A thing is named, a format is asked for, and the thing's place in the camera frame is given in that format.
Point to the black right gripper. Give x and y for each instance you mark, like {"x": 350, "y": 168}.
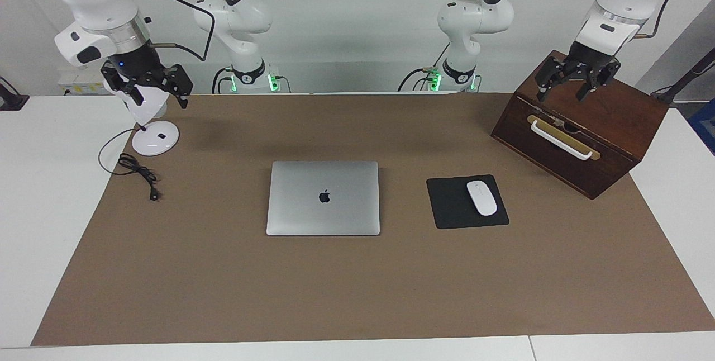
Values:
{"x": 139, "y": 65}

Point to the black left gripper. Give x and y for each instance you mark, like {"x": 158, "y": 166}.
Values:
{"x": 586, "y": 59}

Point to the silver laptop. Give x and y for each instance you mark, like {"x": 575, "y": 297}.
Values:
{"x": 324, "y": 215}

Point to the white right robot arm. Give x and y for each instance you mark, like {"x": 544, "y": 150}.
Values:
{"x": 234, "y": 14}

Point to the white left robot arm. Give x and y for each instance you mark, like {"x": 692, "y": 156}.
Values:
{"x": 475, "y": 14}

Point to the white desk lamp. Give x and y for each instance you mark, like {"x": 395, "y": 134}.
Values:
{"x": 156, "y": 140}

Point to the dark wooden box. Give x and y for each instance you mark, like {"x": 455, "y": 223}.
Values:
{"x": 614, "y": 126}

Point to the black stand leg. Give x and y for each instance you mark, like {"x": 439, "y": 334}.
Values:
{"x": 690, "y": 73}

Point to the white computer mouse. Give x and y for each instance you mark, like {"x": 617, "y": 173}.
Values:
{"x": 481, "y": 198}

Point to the blue object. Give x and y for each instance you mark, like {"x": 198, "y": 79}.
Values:
{"x": 705, "y": 126}

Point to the black mouse pad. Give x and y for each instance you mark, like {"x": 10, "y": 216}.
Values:
{"x": 449, "y": 204}

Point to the brown table mat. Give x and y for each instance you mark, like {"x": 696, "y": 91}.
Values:
{"x": 357, "y": 288}

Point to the black clamp mount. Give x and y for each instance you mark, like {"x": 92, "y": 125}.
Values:
{"x": 11, "y": 101}

